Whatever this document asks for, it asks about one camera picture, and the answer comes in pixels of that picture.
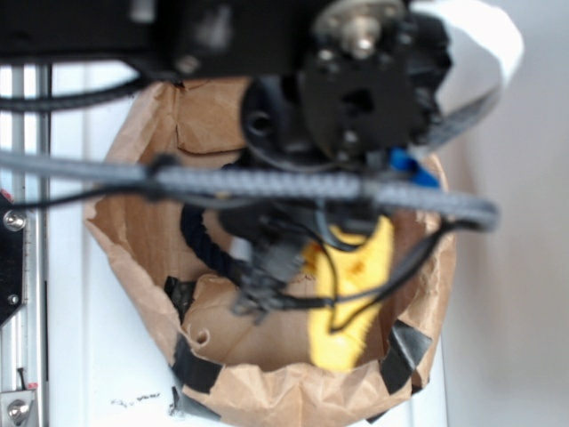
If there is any yellow cloth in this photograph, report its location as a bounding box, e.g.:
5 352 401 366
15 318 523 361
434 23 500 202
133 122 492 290
303 216 395 372

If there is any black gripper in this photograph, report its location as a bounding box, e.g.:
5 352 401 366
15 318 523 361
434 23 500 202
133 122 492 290
220 201 381 316

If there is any thin black wire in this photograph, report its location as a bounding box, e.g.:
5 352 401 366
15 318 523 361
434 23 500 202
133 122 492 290
275 220 459 334

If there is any grey braided cable sleeve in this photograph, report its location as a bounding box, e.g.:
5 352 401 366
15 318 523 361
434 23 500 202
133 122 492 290
0 149 501 232

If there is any metal corner bracket with bolt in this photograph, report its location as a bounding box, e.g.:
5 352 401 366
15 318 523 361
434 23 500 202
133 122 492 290
1 367 39 427

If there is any black bracket plate with bolt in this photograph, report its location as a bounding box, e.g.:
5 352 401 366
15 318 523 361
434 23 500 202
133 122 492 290
1 189 28 326

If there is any blue connector clip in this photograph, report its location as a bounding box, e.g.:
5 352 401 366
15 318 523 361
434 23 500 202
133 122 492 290
389 149 440 189

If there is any dark blue twisted rope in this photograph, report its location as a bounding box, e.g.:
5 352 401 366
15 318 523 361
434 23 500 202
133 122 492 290
179 207 250 286

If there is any aluminium frame rail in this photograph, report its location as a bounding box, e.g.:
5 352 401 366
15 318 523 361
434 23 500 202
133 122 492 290
2 66 50 426

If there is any brown paper bag bin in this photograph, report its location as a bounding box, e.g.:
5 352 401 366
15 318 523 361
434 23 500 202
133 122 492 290
85 78 456 426

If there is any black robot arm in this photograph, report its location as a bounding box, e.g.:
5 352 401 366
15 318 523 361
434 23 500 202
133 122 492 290
1 1 450 330

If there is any white flat ribbon cable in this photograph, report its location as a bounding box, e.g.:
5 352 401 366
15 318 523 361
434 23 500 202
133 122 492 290
413 0 525 152

